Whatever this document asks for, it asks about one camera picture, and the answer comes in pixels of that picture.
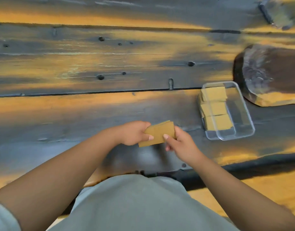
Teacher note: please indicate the person's left hand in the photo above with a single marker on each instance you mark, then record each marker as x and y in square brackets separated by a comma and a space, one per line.
[131, 133]

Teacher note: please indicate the person's right hand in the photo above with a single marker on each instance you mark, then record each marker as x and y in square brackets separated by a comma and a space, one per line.
[183, 146]

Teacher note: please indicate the person's left thumb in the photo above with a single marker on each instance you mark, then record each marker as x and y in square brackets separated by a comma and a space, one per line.
[148, 137]

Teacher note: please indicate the person's right thumb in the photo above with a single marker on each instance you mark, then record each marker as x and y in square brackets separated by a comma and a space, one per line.
[168, 138]

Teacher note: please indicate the brown cardboard piece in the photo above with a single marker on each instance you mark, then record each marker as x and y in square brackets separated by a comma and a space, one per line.
[159, 133]

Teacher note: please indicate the person's left forearm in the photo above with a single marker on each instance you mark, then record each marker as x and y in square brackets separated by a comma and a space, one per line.
[58, 175]

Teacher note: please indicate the person's right forearm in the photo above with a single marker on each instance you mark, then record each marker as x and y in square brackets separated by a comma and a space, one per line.
[238, 197]

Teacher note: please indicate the stack of tan cardboard squares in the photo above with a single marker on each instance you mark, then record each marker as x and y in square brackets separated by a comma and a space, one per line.
[214, 94]
[218, 122]
[213, 108]

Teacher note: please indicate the grey shirt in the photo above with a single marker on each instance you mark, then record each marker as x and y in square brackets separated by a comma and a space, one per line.
[137, 204]

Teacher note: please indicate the clear plastic container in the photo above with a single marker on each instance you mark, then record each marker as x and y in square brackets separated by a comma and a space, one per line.
[238, 117]

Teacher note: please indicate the dark wooden slab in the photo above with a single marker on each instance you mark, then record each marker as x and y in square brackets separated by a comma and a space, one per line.
[270, 72]

